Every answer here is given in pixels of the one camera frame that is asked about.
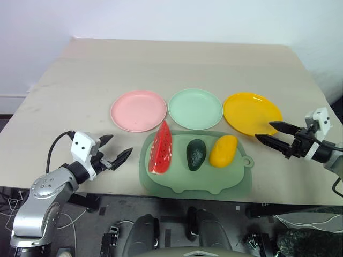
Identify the dark rounded right foot shape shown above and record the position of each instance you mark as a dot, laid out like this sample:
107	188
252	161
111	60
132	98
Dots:
209	230

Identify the dark rounded left foot shape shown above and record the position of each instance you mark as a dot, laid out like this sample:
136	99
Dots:
142	235

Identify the pink plate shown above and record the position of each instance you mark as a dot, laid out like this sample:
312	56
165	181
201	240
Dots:
139	110

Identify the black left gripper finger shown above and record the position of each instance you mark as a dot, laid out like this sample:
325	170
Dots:
122	158
105	139

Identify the dark rounded foot shape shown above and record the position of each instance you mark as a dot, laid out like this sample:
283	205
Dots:
209	230
142	235

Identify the yellow plate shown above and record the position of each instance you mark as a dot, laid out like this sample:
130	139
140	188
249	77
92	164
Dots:
247	112

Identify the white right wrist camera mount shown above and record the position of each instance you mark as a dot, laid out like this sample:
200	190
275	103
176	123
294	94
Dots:
320	119

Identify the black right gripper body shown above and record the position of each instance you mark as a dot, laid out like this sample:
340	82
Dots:
301	144

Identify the green plate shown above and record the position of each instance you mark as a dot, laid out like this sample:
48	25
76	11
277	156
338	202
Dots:
195	108

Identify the yellow mango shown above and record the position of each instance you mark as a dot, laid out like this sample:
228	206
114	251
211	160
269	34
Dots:
223	151

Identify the dark green avocado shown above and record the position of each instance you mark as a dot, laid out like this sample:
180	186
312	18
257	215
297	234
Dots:
195	155

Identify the red watermelon slice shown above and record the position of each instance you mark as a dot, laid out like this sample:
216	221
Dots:
162	152

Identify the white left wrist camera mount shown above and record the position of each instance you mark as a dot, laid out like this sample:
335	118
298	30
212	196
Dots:
83	150

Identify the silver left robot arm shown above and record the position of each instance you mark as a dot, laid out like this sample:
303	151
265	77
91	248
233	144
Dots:
44	198

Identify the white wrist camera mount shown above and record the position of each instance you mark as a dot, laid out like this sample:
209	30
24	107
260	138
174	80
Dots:
83	150
320	119

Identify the dark green speckled object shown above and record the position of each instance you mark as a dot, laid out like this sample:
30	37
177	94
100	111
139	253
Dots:
308	243

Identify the green pig-shaped cutting board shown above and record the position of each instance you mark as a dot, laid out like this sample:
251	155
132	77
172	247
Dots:
193	174

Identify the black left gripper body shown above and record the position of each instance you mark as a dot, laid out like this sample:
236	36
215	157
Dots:
99	159

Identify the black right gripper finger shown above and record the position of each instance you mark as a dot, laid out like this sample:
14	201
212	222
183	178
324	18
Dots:
273	142
285	127

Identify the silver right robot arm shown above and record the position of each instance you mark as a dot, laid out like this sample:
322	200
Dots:
331	158

